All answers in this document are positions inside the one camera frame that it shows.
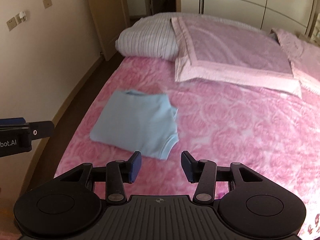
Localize white wardrobe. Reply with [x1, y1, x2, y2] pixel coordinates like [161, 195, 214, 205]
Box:
[180, 0, 318, 37]

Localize pink fuzzy cloth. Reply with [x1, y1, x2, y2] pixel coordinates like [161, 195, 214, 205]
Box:
[271, 27, 320, 96]

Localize white wall plug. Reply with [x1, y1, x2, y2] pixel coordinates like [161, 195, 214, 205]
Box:
[15, 10, 29, 23]

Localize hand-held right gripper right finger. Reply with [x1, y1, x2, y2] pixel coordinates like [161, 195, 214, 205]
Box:
[180, 151, 263, 204]

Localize brown wooden door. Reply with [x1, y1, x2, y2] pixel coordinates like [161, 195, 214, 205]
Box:
[84, 0, 130, 62]

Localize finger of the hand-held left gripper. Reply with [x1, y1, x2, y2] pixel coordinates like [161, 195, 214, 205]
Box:
[0, 117, 55, 139]

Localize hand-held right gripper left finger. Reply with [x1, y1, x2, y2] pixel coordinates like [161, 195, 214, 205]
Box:
[59, 151, 142, 203]

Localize pink floral bedspread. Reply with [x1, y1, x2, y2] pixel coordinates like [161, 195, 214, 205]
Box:
[54, 55, 320, 238]

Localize light blue sweatshirt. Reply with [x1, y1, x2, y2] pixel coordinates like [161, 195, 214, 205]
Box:
[89, 89, 180, 160]

